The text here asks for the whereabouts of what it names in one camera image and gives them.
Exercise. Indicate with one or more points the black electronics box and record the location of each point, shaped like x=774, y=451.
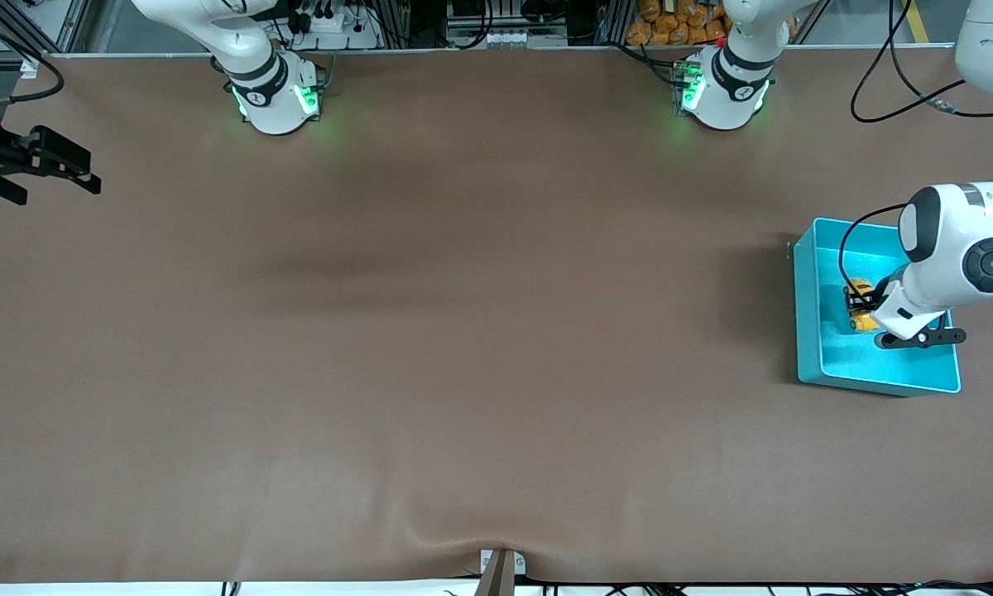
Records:
x=472, y=8

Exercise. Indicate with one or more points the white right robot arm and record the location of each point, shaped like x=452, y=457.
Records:
x=277, y=108

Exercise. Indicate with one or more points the turquoise plastic bin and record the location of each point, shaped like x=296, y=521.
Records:
x=827, y=356

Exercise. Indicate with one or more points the white terminal block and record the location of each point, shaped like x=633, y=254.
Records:
x=530, y=39

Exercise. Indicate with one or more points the yellow toy beetle car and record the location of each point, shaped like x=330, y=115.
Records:
x=862, y=323

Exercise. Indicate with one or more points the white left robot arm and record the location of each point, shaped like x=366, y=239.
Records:
x=943, y=240

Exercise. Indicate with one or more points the metal table clamp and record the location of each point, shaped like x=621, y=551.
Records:
x=501, y=575

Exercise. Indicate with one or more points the white power strip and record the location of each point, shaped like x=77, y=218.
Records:
x=331, y=25

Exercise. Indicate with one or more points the small white mat clip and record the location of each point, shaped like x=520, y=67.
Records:
x=28, y=69

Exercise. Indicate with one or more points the pile of orange items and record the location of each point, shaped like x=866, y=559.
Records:
x=670, y=29

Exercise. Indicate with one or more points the brown table mat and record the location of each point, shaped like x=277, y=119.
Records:
x=496, y=331

